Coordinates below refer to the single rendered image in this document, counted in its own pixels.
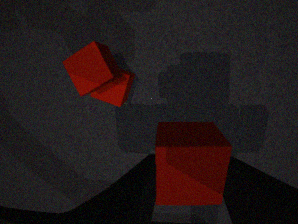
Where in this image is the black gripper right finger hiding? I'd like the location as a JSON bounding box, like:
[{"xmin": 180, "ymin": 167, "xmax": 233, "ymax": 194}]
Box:
[{"xmin": 222, "ymin": 156, "xmax": 298, "ymax": 224}]

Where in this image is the dark red cube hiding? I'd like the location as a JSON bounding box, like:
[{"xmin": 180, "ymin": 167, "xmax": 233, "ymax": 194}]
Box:
[
  {"xmin": 63, "ymin": 41, "xmax": 122, "ymax": 96},
  {"xmin": 90, "ymin": 68, "xmax": 134, "ymax": 107},
  {"xmin": 156, "ymin": 121, "xmax": 233, "ymax": 206}
]

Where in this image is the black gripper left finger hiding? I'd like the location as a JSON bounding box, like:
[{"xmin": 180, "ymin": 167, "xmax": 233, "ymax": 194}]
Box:
[{"xmin": 0, "ymin": 153, "xmax": 157, "ymax": 224}]

